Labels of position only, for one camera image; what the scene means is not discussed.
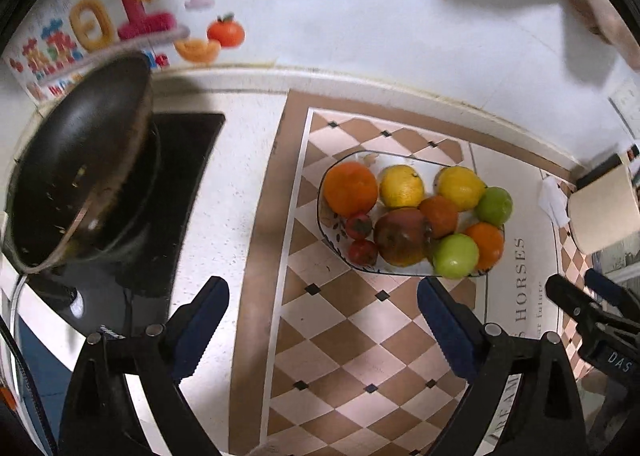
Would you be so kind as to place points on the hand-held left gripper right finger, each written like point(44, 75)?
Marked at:
point(450, 336)

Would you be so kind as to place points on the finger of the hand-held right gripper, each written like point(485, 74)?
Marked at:
point(607, 286)
point(570, 296)

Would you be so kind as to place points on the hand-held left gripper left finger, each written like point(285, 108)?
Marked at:
point(200, 331)

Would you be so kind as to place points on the large green lime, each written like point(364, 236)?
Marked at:
point(455, 256)

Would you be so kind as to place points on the orange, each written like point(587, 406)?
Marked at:
point(485, 246)
point(350, 188)

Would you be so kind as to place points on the reddish brown apple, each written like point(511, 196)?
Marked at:
point(402, 236)

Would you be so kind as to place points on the small green lime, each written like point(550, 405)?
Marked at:
point(494, 206)

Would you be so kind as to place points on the red cherry tomato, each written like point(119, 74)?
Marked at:
point(359, 226)
point(362, 252)

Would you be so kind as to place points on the dark orange persimmon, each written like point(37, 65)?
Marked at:
point(438, 215)

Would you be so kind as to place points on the yellow lemon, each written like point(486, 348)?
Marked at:
point(401, 185)
point(460, 186)

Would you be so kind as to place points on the oval floral plate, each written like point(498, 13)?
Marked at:
point(332, 231)

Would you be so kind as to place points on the white tissue paper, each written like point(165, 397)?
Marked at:
point(554, 201)

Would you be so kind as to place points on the checkered printed table mat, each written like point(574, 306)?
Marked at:
point(340, 336)

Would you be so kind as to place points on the blue cabinet front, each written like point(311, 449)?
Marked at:
point(42, 376)

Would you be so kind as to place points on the black frying pan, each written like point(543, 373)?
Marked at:
point(80, 156)

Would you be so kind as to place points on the white wall outlet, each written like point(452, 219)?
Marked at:
point(627, 104)

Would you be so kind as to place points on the gold ingot wall sticker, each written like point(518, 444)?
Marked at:
point(197, 50)

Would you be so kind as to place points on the persimmon wall sticker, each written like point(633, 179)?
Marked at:
point(226, 31)

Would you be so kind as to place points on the colourful festive wall sticker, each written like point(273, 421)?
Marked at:
point(95, 26)

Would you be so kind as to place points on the cloud wall sticker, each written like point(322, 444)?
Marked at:
point(200, 1)

